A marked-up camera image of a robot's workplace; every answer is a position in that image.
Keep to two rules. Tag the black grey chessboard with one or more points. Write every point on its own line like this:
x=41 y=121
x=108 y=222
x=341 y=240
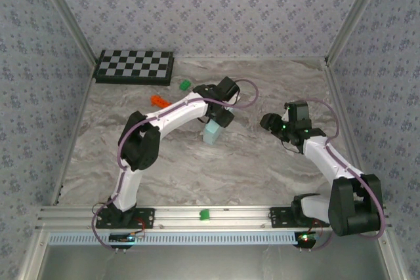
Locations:
x=134 y=67

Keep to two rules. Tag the orange toy block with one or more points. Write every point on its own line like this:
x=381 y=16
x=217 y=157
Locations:
x=157 y=100

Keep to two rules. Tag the aluminium corner post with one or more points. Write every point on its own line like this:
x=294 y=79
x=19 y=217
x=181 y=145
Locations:
x=356 y=14
x=69 y=14

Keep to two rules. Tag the grey metal sheet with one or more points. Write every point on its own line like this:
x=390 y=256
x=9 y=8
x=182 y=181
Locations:
x=210 y=263

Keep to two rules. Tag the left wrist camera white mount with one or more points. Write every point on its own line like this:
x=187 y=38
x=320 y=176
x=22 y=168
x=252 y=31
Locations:
x=237 y=103

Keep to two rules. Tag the aluminium side rail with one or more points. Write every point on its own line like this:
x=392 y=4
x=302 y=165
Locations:
x=343 y=112
x=80 y=112

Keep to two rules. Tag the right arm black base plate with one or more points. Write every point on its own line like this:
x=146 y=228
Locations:
x=279 y=217

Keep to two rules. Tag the green block on white base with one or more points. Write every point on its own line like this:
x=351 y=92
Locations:
x=204 y=215

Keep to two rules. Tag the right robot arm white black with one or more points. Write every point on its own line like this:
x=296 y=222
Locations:
x=328 y=158

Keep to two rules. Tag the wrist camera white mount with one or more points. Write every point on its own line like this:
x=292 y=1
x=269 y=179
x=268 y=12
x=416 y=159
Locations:
x=286 y=116
x=237 y=103

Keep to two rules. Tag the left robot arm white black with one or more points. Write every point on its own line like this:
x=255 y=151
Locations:
x=128 y=188

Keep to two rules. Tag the green toy brick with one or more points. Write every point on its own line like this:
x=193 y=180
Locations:
x=185 y=85

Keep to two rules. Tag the light blue paper box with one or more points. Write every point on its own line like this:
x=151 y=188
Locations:
x=211 y=134

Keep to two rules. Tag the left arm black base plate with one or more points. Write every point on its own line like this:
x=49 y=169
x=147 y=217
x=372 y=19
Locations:
x=144 y=217

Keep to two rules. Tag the aluminium front rail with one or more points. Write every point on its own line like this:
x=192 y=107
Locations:
x=236 y=216

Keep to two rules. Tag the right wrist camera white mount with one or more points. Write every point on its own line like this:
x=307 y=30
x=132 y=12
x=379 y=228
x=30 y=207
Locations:
x=286 y=116

